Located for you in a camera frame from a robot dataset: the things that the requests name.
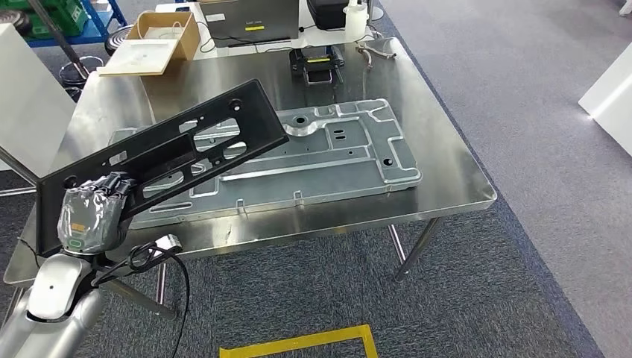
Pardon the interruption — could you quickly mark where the white table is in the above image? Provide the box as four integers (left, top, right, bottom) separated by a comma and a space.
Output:
154, 0, 386, 61

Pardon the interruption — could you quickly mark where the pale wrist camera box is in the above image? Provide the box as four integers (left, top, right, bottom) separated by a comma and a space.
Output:
155, 233, 183, 254

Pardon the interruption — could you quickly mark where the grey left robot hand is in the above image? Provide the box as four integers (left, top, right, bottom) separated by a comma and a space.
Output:
57, 171, 136, 257

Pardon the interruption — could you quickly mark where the blue shelf rack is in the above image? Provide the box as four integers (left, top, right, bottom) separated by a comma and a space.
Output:
0, 0, 128, 49

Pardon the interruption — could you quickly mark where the stainless steel workbench table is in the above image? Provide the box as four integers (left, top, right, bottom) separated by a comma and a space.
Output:
2, 37, 498, 322

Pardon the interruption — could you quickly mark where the white lit pedestal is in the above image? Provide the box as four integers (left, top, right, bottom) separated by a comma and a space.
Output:
578, 42, 632, 158

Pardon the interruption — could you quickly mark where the thin black wire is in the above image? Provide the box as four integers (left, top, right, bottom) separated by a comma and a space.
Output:
19, 238, 42, 270

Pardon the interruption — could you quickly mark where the metal pliers tool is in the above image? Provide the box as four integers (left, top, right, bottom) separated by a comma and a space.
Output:
355, 40, 397, 70

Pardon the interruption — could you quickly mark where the open cardboard box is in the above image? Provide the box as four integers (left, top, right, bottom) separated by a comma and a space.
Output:
97, 10, 201, 78

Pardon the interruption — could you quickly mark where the white plastic bottle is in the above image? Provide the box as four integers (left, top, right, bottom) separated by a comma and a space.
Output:
344, 0, 370, 42

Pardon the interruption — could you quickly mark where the green plastic bin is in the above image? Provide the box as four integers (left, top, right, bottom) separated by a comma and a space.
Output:
0, 0, 90, 40

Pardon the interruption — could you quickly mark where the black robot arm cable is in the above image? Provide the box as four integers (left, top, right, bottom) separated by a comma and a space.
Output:
91, 241, 191, 358

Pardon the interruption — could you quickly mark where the black clamp device yellow label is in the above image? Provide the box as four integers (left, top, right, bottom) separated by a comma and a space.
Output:
288, 45, 346, 89

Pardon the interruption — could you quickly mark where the black case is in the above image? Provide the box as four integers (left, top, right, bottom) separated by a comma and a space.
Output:
306, 0, 350, 31

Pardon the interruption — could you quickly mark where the silver metal fixture plate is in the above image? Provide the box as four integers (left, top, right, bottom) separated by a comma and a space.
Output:
108, 98, 423, 230

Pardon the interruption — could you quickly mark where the dark stanchion pole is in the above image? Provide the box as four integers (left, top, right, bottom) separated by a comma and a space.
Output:
27, 0, 104, 100

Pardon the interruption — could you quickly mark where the white board panel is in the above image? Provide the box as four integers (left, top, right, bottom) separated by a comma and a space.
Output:
0, 22, 78, 179

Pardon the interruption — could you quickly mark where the grey laptop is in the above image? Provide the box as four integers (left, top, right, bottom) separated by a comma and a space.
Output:
198, 0, 300, 49

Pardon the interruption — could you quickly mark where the black plastic panel part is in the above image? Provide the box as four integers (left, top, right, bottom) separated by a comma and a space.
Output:
35, 78, 290, 259

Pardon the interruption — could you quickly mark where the round black base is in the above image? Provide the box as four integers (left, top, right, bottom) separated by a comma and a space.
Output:
104, 25, 134, 56

